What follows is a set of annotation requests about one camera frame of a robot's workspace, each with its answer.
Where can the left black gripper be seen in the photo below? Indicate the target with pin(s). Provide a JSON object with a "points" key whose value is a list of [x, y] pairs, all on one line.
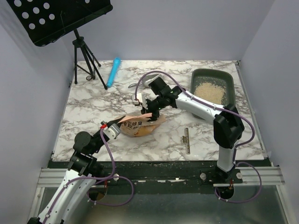
{"points": [[117, 121]]}

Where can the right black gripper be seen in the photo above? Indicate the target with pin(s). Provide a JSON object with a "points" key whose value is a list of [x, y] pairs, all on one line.
{"points": [[146, 109]]}

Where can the orange cat litter bag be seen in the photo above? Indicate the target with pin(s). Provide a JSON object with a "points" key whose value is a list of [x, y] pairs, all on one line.
{"points": [[139, 125]]}

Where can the silver metal litter scoop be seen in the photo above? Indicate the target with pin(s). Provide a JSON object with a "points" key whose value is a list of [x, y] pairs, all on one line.
{"points": [[146, 81]]}

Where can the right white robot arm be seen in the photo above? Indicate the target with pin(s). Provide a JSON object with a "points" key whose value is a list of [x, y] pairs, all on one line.
{"points": [[226, 121]]}

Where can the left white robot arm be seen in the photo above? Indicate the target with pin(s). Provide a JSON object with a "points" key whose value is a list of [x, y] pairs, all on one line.
{"points": [[82, 172]]}

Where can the beige litter pile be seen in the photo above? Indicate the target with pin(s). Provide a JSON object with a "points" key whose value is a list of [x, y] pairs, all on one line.
{"points": [[210, 92]]}

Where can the dark green litter tray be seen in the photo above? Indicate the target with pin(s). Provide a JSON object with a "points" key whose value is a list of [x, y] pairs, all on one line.
{"points": [[216, 77]]}

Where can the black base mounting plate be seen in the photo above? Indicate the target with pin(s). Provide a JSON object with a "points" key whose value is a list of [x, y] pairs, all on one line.
{"points": [[167, 177]]}

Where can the black perforated music stand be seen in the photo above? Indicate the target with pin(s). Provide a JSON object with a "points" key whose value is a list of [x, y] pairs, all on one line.
{"points": [[46, 21]]}

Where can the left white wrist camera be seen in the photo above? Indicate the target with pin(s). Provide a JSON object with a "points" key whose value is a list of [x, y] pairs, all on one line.
{"points": [[110, 130]]}

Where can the blue cylindrical handle tool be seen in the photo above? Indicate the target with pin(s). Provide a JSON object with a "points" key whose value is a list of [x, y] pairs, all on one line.
{"points": [[115, 66]]}

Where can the aluminium extrusion rail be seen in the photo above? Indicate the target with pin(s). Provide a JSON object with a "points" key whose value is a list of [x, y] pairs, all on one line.
{"points": [[247, 176]]}

